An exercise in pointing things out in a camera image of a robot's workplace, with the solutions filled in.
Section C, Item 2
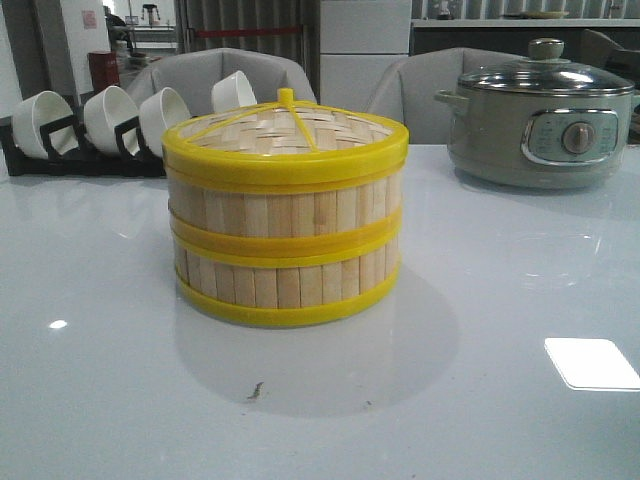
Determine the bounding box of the white refrigerator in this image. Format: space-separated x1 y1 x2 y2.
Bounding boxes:
319 1 412 111

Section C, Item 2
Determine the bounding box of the glass pot lid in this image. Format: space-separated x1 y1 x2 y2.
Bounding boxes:
458 38 635 96

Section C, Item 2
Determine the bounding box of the white bowl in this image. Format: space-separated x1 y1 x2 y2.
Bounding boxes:
211 70 257 113
11 90 73 159
84 85 139 156
139 87 191 157

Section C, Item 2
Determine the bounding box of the grey kitchen counter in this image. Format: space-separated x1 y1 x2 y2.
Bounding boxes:
409 18 639 60

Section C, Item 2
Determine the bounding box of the black dish rack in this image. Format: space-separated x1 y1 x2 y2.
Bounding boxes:
1 114 165 178

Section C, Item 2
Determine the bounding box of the red barrier belt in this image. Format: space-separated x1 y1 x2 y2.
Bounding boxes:
186 25 304 39

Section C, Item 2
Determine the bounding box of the green electric cooking pot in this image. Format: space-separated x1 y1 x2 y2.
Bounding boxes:
434 87 639 189

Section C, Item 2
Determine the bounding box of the grey chair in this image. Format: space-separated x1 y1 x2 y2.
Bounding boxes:
125 48 317 116
365 47 518 144

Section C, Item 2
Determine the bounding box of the right grey chair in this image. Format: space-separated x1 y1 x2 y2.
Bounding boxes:
365 47 518 144

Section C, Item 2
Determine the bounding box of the bamboo steamer tray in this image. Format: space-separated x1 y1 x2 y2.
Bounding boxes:
174 231 400 328
168 171 402 263

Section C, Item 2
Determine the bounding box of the red trash bin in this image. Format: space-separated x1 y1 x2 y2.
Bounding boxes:
87 51 120 94

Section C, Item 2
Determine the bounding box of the left grey chair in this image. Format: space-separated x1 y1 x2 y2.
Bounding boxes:
125 48 317 116

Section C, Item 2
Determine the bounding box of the bamboo steamer lid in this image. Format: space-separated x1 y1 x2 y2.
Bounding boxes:
162 88 409 194

